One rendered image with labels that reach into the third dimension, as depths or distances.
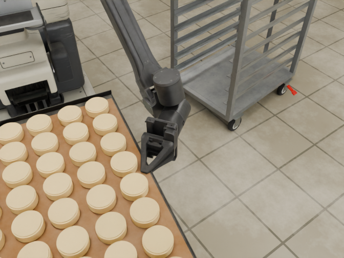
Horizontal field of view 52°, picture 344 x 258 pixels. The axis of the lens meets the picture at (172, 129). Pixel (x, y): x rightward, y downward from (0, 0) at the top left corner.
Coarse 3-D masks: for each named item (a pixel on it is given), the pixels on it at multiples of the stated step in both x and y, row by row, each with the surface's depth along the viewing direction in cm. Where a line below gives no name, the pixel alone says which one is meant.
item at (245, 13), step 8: (248, 0) 145; (248, 8) 148; (240, 16) 153; (248, 16) 152; (240, 24) 155; (240, 32) 157; (240, 40) 160; (240, 48) 162; (240, 56) 165; (240, 64) 170; (232, 72) 174; (232, 80) 176; (232, 88) 179; (232, 96) 182; (232, 104) 187; (232, 112) 192
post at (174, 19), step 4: (172, 0) 181; (176, 0) 181; (172, 4) 182; (176, 4) 182; (172, 8) 184; (176, 8) 184; (172, 12) 186; (172, 16) 187; (176, 16) 187; (172, 20) 189; (176, 20) 189; (172, 24) 191; (176, 24) 191; (172, 28) 192; (172, 32) 194; (176, 32) 194; (172, 36) 196; (176, 36) 196; (172, 40) 198; (172, 44) 199; (172, 48) 201; (176, 48) 202; (172, 52) 203; (176, 52) 204; (172, 56) 205; (172, 60) 207; (176, 60) 208; (172, 64) 209; (176, 64) 210; (172, 68) 211
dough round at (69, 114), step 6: (66, 108) 76; (72, 108) 76; (78, 108) 76; (60, 114) 74; (66, 114) 74; (72, 114) 74; (78, 114) 74; (60, 120) 74; (66, 120) 73; (72, 120) 73; (78, 120) 74
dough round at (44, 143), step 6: (48, 132) 71; (36, 138) 70; (42, 138) 70; (48, 138) 70; (54, 138) 70; (36, 144) 69; (42, 144) 69; (48, 144) 69; (54, 144) 69; (36, 150) 68; (42, 150) 68; (48, 150) 68; (54, 150) 69
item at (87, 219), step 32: (0, 160) 68; (32, 160) 68; (64, 160) 68; (96, 160) 68; (0, 192) 63; (0, 224) 59; (128, 224) 59; (160, 224) 59; (0, 256) 55; (96, 256) 55; (192, 256) 56
